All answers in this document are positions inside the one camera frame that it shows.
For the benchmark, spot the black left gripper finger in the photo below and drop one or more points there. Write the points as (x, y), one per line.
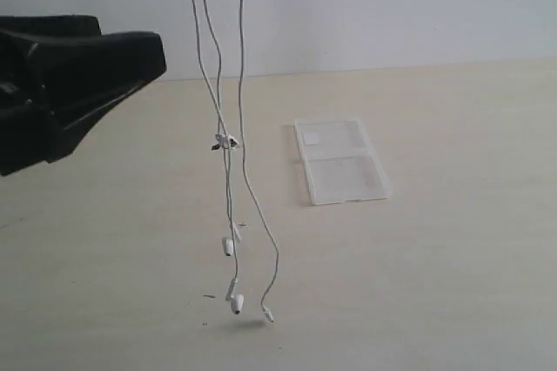
(55, 89)

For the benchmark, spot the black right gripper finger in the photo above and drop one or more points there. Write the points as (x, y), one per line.
(62, 25)

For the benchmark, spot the clear plastic storage case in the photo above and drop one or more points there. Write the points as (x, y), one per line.
(340, 162)

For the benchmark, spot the white wired earphones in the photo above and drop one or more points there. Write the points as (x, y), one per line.
(227, 143)

